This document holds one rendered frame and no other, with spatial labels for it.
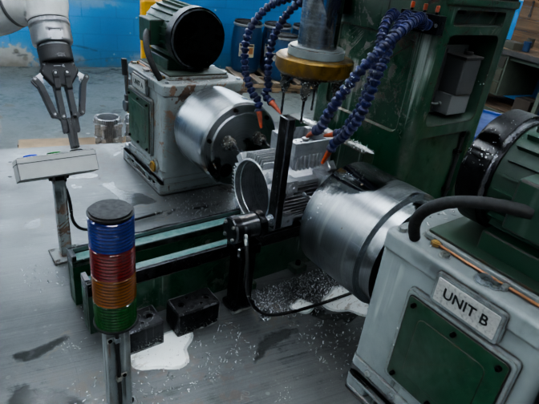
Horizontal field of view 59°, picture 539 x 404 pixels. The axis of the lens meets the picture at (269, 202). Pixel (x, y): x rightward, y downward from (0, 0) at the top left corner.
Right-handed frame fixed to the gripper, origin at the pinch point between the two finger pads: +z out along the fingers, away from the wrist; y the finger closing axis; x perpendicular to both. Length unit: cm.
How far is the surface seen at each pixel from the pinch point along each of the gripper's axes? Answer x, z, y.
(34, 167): -3.5, 7.0, -10.0
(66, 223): 5.2, 20.7, -4.5
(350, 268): -53, 37, 31
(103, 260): -55, 25, -12
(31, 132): 315, -48, 42
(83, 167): -3.5, 8.7, 0.1
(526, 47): 146, -61, 509
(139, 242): -11.5, 27.7, 6.7
